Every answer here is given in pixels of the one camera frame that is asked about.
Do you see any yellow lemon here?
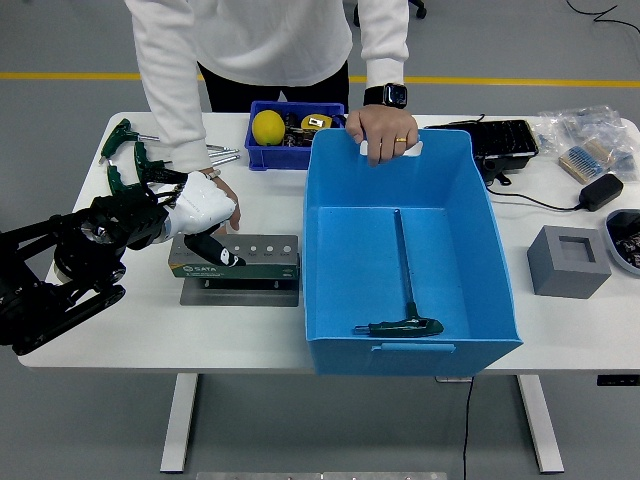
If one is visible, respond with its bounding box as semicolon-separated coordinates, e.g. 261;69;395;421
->
251;109;287;147

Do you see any clear bag of blue parts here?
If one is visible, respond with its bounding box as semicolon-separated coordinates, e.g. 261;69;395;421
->
538;103;634;151
607;142;640;176

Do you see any beige component strip pack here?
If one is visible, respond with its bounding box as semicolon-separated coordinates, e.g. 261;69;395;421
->
558;138;619;184

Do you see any thick green T-handle hex key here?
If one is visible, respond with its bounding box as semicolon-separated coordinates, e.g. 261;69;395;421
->
353;208;446;338

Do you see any person's right hand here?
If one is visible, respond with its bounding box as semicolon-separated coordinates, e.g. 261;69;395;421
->
208;169;244;234

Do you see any person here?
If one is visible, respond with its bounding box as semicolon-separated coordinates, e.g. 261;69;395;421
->
123;0;411;174

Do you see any grey cube with recess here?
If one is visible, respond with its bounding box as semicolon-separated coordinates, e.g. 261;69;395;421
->
527;224;613;300

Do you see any black power adapter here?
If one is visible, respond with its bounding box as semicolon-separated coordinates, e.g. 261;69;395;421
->
578;173;625;212

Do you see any black office chair base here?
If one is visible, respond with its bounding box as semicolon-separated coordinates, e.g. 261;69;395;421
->
352;0;429;28

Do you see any black table control panel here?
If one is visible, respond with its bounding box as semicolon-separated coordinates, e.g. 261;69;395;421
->
596;373;640;387

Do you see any black floor cable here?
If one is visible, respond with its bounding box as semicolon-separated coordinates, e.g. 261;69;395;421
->
567;0;640;31

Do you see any black smartwatch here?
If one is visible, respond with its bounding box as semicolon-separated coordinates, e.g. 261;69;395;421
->
363;82;409;109

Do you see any yellow tape measure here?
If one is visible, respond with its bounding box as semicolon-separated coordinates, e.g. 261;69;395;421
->
300;113;335;136

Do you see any black adapter cable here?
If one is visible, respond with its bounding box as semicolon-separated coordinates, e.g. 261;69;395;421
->
485;185;584;211

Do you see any grey green hex key holder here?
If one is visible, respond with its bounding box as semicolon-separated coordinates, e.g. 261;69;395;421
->
168;233;301;308

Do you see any white table leg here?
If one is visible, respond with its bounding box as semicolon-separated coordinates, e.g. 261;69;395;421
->
159;372;200;474
517;373;565;475

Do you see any black hanging cable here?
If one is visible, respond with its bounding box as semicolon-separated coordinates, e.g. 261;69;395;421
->
462;377;475;480

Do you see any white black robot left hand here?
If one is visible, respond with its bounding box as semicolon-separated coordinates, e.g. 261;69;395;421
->
162;171;248;269

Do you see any person's left hand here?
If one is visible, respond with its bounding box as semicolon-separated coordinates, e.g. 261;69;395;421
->
344;103;420;168

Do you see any light blue plastic box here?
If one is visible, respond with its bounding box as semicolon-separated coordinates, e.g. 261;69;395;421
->
303;127;524;377

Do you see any round grey tray with parts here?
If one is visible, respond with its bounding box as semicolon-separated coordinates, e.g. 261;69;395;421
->
603;208;640;275

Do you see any dark blue plastic bin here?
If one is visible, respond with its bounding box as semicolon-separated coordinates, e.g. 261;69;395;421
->
244;100;347;172

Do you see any black flat case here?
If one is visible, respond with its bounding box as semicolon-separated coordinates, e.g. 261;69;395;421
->
424;118;541;174

